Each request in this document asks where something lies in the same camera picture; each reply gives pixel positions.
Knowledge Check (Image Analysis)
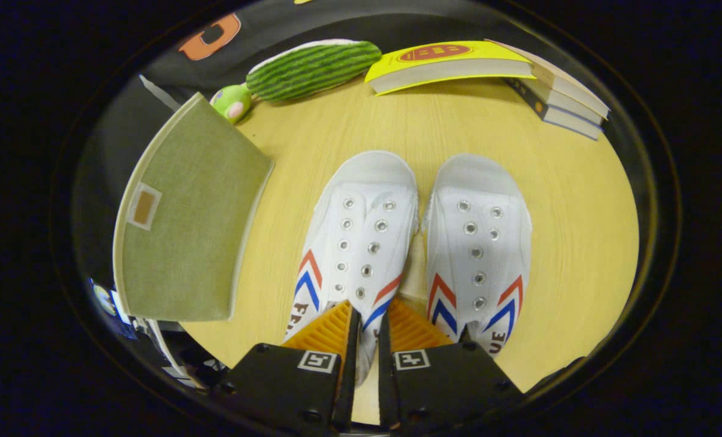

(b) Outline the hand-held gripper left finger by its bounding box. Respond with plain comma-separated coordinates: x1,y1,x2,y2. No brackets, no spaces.
212,300,362,435

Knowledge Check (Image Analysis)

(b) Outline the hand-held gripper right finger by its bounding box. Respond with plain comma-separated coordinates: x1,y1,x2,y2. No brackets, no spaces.
376,297,525,435

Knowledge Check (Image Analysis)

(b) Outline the white canvas shoe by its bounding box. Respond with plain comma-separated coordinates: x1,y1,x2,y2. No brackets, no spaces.
283,151,420,386
425,153,533,357

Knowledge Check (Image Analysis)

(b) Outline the pale green fabric storage box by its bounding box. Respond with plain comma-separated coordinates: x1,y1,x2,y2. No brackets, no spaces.
112,92,275,322

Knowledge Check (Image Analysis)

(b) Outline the blue white printed object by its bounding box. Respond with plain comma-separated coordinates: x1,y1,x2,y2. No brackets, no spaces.
91,279,134,337

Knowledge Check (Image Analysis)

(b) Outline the pink and green plush toy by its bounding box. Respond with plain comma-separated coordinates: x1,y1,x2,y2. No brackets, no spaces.
209,84,254,124

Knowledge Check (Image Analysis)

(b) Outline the watermelon slice plush toy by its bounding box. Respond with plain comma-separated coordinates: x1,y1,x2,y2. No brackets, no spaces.
246,39,383,103

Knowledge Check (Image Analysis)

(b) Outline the dark blue cover book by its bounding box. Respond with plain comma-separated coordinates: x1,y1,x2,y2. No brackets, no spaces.
507,78,604,141

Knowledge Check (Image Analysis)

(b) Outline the yellow book with red oval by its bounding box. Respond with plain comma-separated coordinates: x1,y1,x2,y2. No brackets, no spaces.
364,41,535,96

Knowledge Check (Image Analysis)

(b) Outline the white cover book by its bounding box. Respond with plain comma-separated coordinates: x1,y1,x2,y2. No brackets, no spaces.
519,76,607,127

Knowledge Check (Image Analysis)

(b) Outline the beige cover book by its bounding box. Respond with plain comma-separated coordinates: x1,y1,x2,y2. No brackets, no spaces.
485,39,610,119

